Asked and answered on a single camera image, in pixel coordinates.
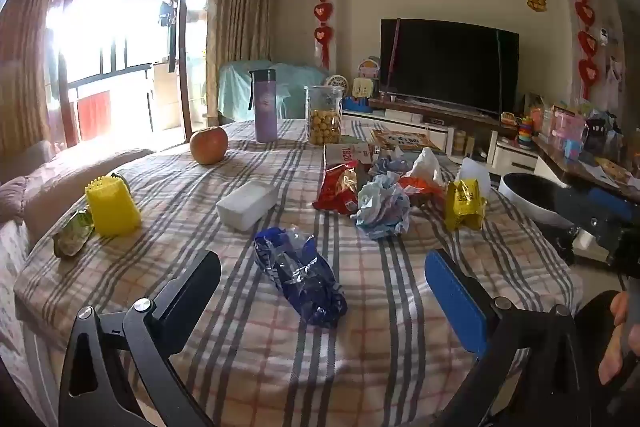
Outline white trash bin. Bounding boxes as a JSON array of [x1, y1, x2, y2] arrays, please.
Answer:
[[499, 172, 583, 230]]

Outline plaid tablecloth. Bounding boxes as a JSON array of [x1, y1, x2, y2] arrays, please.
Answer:
[[14, 117, 583, 427]]

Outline yellow toy board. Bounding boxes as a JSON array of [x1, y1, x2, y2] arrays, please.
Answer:
[[351, 77, 375, 100]]

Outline wooden balcony cabinet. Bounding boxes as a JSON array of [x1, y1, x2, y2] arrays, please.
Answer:
[[152, 61, 182, 130]]

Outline pink toy box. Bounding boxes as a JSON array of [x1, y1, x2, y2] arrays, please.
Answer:
[[552, 107, 587, 148]]

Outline teal furniture cover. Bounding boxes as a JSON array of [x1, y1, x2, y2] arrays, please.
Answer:
[[216, 59, 331, 122]]

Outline beige curtain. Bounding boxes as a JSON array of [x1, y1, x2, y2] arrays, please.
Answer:
[[0, 0, 68, 148], [205, 0, 276, 128]]

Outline glass sliding door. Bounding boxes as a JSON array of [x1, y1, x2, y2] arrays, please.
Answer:
[[50, 0, 213, 148]]

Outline large crumpled blue white paper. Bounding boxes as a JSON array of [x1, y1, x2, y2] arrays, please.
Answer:
[[350, 172, 412, 239]]

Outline brown top side table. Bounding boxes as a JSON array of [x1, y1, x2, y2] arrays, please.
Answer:
[[530, 127, 640, 198]]

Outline white paper piece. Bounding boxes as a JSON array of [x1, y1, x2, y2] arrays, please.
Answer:
[[457, 157, 493, 198]]

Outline clear cookie jar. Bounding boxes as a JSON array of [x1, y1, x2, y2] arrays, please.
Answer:
[[304, 84, 345, 146]]

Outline white foam box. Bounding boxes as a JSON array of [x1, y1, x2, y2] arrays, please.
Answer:
[[215, 180, 281, 233]]

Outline red heart decoration string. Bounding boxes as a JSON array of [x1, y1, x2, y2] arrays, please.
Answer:
[[312, 0, 335, 70], [570, 0, 601, 100]]

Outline pink hanging clothes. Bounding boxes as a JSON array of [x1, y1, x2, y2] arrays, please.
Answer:
[[602, 59, 626, 108]]

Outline colourful arch toy sign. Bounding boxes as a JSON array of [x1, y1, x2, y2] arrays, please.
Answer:
[[356, 55, 383, 80]]

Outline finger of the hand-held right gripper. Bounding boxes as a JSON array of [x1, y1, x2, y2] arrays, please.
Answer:
[[564, 189, 621, 250], [588, 187, 634, 223]]

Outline white television stand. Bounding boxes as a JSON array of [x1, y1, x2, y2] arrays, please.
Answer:
[[342, 98, 543, 175]]

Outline apple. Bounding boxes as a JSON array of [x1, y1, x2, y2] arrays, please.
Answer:
[[189, 126, 229, 166]]

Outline blue plastic wrapper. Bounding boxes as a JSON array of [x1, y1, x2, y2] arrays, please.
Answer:
[[253, 227, 348, 329]]

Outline red hanging cloth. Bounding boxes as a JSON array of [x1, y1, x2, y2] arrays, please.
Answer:
[[76, 91, 112, 142]]

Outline pink pole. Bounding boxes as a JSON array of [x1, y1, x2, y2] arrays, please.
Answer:
[[387, 19, 401, 95]]

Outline red snack packet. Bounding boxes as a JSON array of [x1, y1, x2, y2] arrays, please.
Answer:
[[313, 159, 362, 216]]

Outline black television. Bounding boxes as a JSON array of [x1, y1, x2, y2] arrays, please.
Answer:
[[380, 18, 521, 115]]

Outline white crumpled tissue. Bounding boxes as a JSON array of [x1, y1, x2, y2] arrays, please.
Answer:
[[404, 147, 445, 188]]

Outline orange snack packet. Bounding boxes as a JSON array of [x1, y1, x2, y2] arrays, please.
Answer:
[[397, 176, 446, 202]]

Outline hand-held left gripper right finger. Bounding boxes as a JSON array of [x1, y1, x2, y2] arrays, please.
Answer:
[[424, 249, 586, 427]]

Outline green pole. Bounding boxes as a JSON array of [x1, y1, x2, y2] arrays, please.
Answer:
[[495, 29, 503, 115]]

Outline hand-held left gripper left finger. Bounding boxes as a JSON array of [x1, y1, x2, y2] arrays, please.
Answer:
[[58, 249, 222, 427]]

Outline person's right hand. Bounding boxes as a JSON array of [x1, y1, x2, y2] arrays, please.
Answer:
[[598, 291, 640, 385]]

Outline green snack packet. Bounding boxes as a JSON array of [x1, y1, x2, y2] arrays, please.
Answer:
[[52, 209, 96, 259]]

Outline yellow snack packet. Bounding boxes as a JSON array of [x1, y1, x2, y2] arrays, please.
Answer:
[[445, 178, 488, 233]]

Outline stacking ring toy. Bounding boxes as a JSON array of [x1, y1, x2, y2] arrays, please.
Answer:
[[516, 116, 535, 150]]

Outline purple water bottle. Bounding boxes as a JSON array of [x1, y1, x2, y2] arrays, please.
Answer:
[[248, 68, 279, 143]]

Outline small crumpled blue paper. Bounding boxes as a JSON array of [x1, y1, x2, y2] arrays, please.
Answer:
[[370, 154, 411, 180]]

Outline yellow toy corn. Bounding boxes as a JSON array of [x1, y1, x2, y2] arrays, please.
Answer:
[[85, 174, 142, 238]]

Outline orange picture book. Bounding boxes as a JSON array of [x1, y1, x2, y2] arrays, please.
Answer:
[[369, 128, 446, 155]]

